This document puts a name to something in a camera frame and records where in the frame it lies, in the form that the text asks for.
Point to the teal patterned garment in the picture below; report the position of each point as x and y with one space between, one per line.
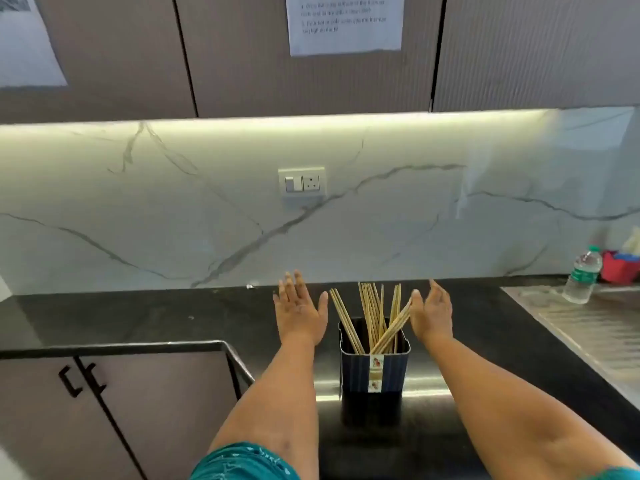
240 464

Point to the clear plastic water bottle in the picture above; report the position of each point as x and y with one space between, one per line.
582 277

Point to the person's left hand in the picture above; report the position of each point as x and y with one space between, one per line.
300 319

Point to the brown ribbed cabinet door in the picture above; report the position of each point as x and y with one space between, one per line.
540 49
125 54
240 54

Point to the person's right hand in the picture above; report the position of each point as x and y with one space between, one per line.
432 317

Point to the red plastic basket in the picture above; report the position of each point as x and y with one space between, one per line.
617 272

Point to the white switch and socket plate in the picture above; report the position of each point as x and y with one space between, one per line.
302 183

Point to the bunch of wooden chopsticks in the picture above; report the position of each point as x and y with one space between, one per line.
369 314

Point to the pale yellow bottle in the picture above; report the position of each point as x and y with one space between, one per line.
632 242

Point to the grey-brown cabinet door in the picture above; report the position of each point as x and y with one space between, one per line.
165 414
40 434

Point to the dark blue ribbed holder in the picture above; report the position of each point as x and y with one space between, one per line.
355 369

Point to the person's left forearm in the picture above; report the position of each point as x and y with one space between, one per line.
280 404

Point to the white printed paper sheet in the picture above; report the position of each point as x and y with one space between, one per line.
25 49
345 29

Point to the steel sink drainboard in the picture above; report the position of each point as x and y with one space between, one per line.
600 334

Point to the person's right forearm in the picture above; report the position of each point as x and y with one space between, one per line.
490 409

